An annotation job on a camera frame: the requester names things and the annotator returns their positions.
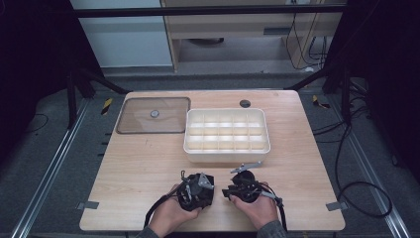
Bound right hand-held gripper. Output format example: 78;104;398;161
221;161;269;203

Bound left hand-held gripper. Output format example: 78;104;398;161
175;170;216;213

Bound white compartment organizer box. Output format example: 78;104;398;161
182;107;271;164

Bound person's right hand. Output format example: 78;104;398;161
229;182;280;231

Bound person's left hand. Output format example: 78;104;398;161
148;183;203;238

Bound transparent plastic lid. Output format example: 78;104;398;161
115;96;192;135

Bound grey tape piece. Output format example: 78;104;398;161
325;200;350;212
76;200;100;211

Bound yellow black tape strip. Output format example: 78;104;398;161
311;94;332;110
100;97;114;116

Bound black metal stand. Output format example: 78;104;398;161
285;64;354;126
64;67;132;131

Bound wooden background desk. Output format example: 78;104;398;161
160;0;348;72

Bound white cabinet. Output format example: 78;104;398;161
69;0;174;69

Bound black curtain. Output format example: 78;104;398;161
0;0;104;163
325;0;420;184

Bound left hand-held gripper cable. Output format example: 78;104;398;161
143;192;181;230

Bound hand-held gripper cable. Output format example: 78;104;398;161
143;192;181;230
259;181;288;232

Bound right hand-held gripper cable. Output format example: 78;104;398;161
259;181;288;232

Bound thick black floor cable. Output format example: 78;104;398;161
311;108;394;219

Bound aluminium floor rail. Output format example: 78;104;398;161
11;98;91;238
329;94;413;238

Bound black cables behind desk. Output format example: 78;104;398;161
285;12;329;71

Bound thin black floor cable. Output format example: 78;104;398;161
24;112;50;135

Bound black horizontal frame bar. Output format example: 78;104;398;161
73;4;348;18

